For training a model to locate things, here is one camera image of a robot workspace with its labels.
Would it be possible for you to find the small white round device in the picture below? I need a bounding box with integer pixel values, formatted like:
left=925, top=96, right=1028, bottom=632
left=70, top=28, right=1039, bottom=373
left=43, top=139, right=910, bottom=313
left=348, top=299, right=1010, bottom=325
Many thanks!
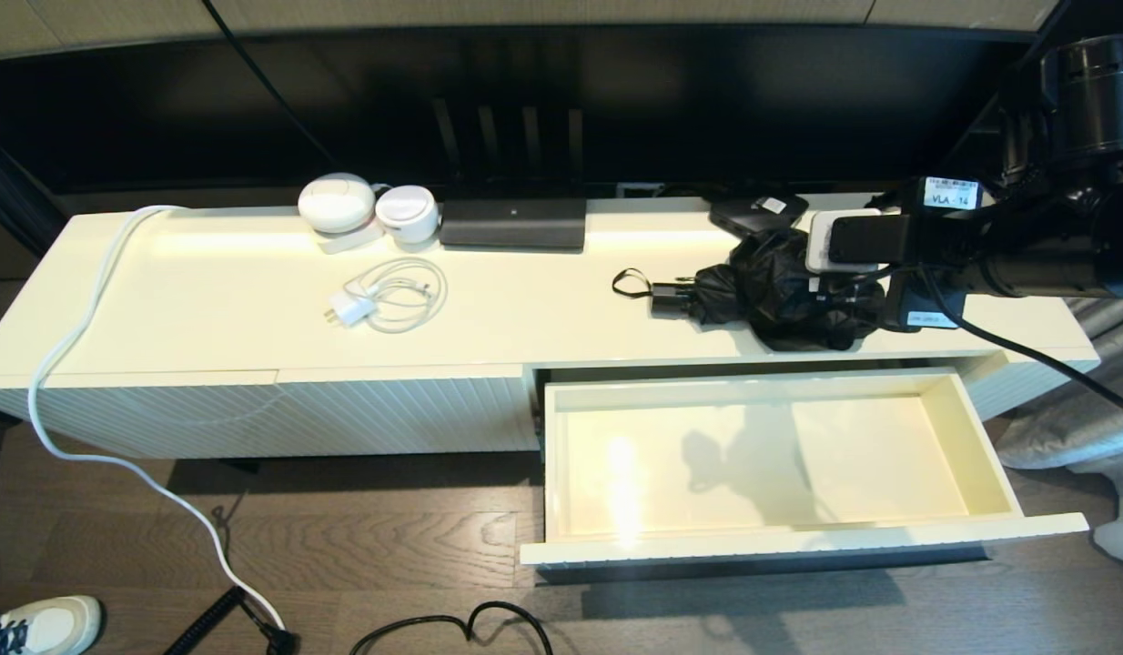
left=375, top=186, right=440, bottom=245

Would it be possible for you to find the white fluted drawer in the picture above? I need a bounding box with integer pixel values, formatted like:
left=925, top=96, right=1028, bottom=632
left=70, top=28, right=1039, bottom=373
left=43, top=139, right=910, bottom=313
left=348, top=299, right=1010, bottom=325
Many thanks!
left=521, top=367, right=1090, bottom=569

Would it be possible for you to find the large white round device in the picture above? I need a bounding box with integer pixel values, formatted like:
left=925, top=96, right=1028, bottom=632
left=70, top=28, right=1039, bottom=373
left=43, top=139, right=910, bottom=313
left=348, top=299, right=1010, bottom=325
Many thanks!
left=298, top=173, right=386, bottom=256

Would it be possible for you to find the grey pleated curtain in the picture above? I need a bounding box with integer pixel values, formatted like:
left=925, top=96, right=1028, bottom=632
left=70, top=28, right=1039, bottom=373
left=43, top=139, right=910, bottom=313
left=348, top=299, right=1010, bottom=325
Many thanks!
left=994, top=300, right=1123, bottom=565

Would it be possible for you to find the black coiled cable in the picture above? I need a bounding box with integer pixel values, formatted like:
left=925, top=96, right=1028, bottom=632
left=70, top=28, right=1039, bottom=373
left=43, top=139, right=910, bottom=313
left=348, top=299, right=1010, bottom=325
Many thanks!
left=164, top=585, right=300, bottom=655

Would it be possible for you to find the black set-top box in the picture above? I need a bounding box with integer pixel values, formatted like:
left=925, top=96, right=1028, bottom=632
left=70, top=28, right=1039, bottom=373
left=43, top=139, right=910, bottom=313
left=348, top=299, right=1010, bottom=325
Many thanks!
left=709, top=193, right=810, bottom=241

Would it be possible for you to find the white TV cabinet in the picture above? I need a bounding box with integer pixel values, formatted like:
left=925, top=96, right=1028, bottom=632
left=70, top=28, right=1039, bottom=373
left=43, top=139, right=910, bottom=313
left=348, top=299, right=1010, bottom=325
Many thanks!
left=0, top=189, right=1101, bottom=474

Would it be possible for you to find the thin black looped cable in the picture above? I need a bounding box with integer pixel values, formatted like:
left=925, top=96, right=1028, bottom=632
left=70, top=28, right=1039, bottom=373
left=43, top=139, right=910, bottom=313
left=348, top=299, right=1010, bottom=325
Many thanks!
left=348, top=600, right=555, bottom=655

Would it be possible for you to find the black shelf unit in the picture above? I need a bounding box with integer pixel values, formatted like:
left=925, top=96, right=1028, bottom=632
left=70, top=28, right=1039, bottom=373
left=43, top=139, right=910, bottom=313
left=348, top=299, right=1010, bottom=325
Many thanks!
left=939, top=0, right=1123, bottom=183

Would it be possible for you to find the white sneaker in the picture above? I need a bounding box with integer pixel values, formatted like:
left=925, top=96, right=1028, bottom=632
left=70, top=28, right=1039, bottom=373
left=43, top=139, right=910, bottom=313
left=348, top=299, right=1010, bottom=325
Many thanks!
left=0, top=596, right=102, bottom=655

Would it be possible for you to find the thick white power cord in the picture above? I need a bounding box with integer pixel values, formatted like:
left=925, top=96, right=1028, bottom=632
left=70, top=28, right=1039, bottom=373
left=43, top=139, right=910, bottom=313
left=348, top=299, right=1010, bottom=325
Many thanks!
left=27, top=206, right=285, bottom=630

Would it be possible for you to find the black television screen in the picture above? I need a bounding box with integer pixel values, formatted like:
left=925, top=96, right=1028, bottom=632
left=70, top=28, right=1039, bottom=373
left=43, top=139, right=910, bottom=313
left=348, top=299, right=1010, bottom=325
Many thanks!
left=0, top=25, right=1054, bottom=197

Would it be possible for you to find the white coiled charging cable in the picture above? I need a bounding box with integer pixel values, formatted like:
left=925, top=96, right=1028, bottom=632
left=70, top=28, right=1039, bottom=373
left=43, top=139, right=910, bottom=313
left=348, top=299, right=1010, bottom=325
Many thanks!
left=343, top=257, right=449, bottom=334

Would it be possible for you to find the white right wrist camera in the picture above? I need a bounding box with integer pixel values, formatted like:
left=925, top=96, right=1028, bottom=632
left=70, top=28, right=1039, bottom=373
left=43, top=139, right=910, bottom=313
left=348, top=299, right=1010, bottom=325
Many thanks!
left=805, top=209, right=913, bottom=276

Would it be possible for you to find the long black cable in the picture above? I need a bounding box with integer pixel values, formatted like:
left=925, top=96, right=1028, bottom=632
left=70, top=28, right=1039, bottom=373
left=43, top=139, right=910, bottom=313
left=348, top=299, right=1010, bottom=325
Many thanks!
left=202, top=0, right=339, bottom=169

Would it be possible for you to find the white USB charger adapter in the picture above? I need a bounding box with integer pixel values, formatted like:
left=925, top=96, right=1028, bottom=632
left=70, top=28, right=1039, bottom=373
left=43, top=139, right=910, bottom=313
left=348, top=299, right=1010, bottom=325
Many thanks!
left=323, top=291, right=379, bottom=328

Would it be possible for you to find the black router with antennas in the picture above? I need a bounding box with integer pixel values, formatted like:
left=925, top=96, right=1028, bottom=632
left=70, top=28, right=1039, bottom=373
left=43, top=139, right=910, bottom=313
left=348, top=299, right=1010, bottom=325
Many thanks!
left=431, top=96, right=588, bottom=252

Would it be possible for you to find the black umbrella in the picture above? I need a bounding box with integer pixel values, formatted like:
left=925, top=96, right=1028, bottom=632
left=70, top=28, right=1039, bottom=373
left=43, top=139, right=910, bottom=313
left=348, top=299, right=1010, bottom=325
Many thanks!
left=612, top=232, right=890, bottom=353

